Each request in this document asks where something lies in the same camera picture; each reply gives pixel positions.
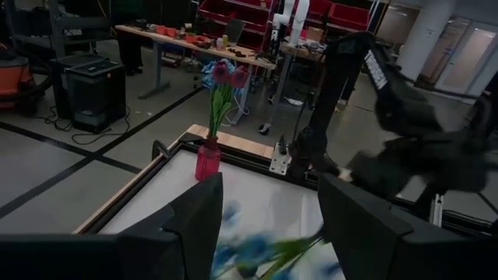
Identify red tulip with green leaves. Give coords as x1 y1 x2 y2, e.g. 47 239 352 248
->
212 65 251 142
208 58 232 142

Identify wooden workbench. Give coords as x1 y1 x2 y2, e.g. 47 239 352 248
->
114 23 278 126

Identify red bin shelf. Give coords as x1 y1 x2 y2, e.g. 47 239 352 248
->
307 0 381 35
195 0 282 51

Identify metal frame workbench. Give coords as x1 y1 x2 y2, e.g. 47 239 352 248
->
0 0 116 59

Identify orange shop vacuum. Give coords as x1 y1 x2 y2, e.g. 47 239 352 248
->
0 41 42 114

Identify white metal bracket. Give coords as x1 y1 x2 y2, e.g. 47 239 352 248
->
268 142 293 177
429 193 445 228

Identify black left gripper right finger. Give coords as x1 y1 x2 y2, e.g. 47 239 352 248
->
317 173 416 280

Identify black tangled floor cables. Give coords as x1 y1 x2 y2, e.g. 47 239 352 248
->
35 103 132 148

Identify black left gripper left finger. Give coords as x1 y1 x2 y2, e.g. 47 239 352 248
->
116 172 225 280

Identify red glass vase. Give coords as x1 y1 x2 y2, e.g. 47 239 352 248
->
194 135 223 182

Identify light wooden base board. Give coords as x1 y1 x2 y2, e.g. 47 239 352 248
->
72 123 276 235

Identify blue artificial flower bunch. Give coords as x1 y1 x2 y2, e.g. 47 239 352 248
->
209 198 335 280

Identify black computer tower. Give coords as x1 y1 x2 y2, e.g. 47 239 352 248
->
49 53 128 135

